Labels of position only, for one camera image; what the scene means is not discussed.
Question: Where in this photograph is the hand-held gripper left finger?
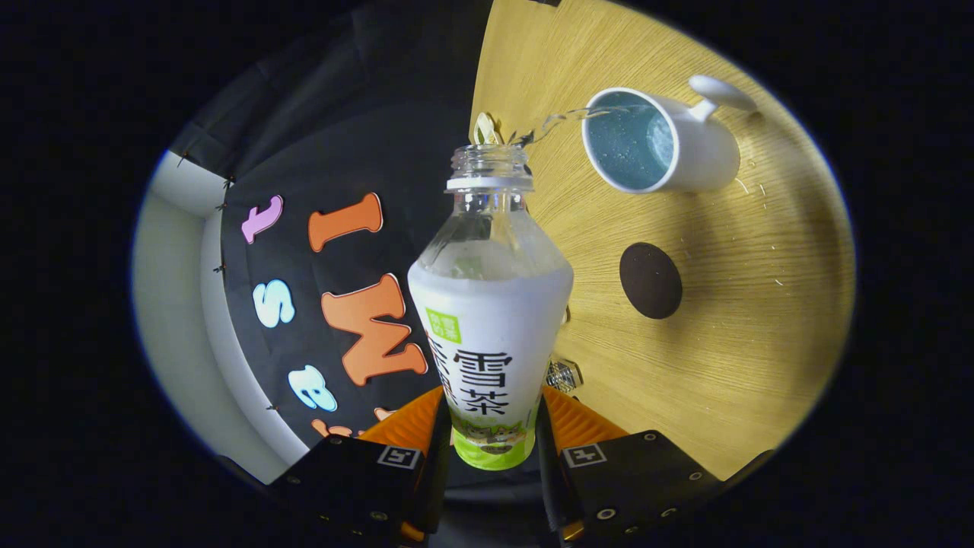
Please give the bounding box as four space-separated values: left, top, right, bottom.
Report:
267 385 452 548

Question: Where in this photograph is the white divided sauce dish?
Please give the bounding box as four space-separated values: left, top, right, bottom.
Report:
473 111 505 147

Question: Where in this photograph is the clear juice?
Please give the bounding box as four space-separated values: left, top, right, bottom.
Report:
508 105 648 147

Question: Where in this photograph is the round dark brown coaster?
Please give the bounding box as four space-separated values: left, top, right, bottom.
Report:
619 242 684 320

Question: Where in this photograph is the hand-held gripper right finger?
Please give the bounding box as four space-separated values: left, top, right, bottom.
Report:
534 384 723 546

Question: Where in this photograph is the white cup with handle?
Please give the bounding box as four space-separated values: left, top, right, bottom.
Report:
581 74 759 195

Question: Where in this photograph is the wooden table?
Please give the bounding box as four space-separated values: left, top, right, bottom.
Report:
469 0 857 482

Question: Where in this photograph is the white label juice bottle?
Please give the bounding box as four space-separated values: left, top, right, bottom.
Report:
407 143 575 472

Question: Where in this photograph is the black backdrop cloth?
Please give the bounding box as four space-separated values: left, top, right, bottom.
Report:
164 0 549 488

